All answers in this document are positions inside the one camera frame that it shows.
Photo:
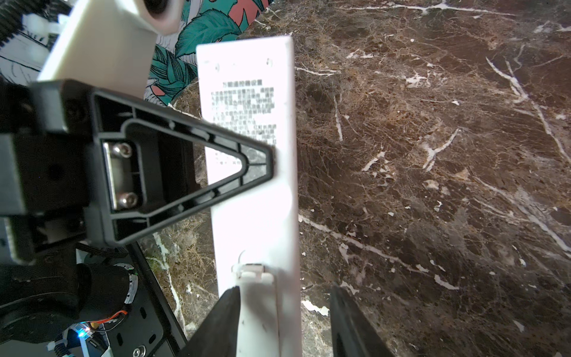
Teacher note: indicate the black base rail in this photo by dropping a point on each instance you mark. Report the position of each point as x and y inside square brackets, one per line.
[142, 312]

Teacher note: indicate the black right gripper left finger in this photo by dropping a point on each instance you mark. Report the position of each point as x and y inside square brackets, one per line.
[218, 333]

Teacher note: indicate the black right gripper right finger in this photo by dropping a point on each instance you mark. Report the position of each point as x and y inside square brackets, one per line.
[352, 333]

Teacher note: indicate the white battery cover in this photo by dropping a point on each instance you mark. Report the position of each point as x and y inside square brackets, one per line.
[258, 331]

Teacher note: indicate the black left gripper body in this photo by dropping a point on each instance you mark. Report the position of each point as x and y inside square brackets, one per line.
[45, 130]

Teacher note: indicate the white remote control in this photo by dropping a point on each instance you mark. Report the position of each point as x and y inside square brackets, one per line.
[247, 86]

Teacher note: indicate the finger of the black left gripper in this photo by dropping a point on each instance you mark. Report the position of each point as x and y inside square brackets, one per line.
[141, 167]

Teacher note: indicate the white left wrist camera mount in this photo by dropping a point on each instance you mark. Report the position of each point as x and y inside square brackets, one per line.
[110, 44]

